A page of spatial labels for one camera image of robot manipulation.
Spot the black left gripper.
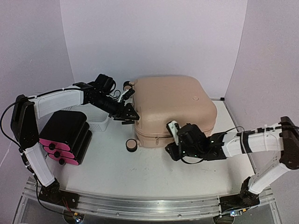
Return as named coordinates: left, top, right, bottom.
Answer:
left=92, top=94, right=140, bottom=121

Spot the beige hard-shell suitcase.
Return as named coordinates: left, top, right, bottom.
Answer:
left=123, top=76, right=217, bottom=148

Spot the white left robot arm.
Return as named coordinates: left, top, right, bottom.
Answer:
left=11, top=74, right=140, bottom=204

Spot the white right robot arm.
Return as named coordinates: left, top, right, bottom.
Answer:
left=165, top=117, right=299, bottom=207

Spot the white perforated plastic basket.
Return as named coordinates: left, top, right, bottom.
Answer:
left=63, top=104, right=110, bottom=132

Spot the black pink drawer organizer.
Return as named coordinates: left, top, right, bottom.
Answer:
left=39, top=110, right=93, bottom=166

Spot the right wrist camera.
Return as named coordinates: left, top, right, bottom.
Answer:
left=166, top=120, right=180, bottom=146

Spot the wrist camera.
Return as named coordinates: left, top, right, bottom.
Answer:
left=118, top=88, right=135, bottom=102
left=166, top=120, right=180, bottom=146

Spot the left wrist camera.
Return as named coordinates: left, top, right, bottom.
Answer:
left=118, top=88, right=135, bottom=102

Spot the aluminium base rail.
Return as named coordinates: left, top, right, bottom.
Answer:
left=22, top=177, right=278, bottom=217

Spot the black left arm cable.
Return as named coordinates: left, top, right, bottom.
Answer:
left=0, top=102, right=26, bottom=150

